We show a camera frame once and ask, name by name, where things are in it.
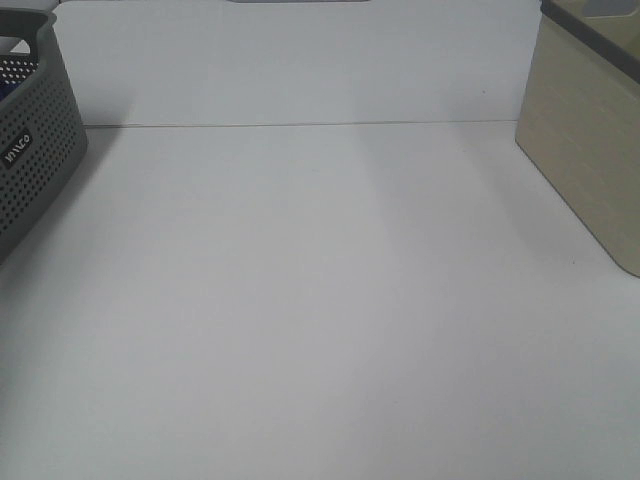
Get blue towel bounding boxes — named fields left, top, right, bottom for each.
left=0, top=78, right=21, bottom=101

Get grey perforated plastic basket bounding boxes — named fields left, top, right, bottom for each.
left=1, top=8, right=88, bottom=259

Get beige storage bin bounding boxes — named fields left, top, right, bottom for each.
left=515, top=1, right=639, bottom=276

